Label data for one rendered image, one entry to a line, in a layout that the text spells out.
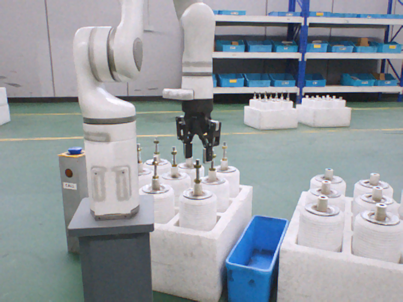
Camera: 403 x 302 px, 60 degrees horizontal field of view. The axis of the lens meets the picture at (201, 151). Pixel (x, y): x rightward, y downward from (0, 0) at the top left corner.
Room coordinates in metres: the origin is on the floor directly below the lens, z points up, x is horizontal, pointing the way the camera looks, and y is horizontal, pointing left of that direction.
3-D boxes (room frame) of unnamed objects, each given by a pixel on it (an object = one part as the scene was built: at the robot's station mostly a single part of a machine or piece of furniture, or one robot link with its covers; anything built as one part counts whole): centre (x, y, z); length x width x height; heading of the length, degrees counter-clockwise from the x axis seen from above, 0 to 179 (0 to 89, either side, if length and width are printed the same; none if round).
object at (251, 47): (5.83, -0.89, 0.90); 0.50 x 0.38 x 0.21; 7
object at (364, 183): (0.91, -0.47, 0.25); 0.08 x 0.08 x 0.01
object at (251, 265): (0.85, -0.16, 0.06); 0.30 x 0.11 x 0.12; 158
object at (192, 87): (0.82, 0.02, 0.52); 0.11 x 0.09 x 0.06; 133
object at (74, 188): (1.01, 0.38, 0.16); 0.07 x 0.07 x 0.31; 70
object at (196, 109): (0.83, 0.01, 0.45); 0.08 x 0.08 x 0.09
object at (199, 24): (0.82, 0.01, 0.62); 0.09 x 0.07 x 0.15; 10
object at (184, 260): (0.98, 0.08, 0.09); 0.39 x 0.39 x 0.18; 70
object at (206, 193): (0.83, 0.01, 0.25); 0.08 x 0.08 x 0.01
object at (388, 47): (6.14, -3.09, 0.90); 0.50 x 0.38 x 0.21; 7
